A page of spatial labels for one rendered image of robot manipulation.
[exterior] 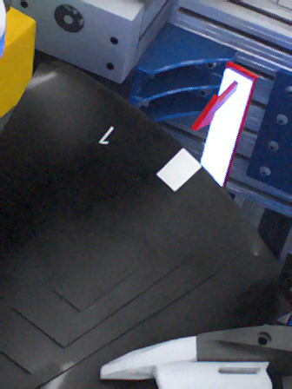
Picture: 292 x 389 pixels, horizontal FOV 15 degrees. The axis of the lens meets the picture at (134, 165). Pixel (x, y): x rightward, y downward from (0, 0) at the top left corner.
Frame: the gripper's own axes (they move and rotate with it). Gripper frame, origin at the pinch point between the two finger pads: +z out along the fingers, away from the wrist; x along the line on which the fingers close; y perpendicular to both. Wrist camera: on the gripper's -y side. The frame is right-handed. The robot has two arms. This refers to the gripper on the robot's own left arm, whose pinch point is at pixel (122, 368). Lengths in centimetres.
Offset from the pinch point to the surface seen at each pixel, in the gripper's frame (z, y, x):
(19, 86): 5.4, -37.8, 21.2
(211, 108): -7.0, -20.1, 1.1
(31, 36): 4.6, -39.3, 16.2
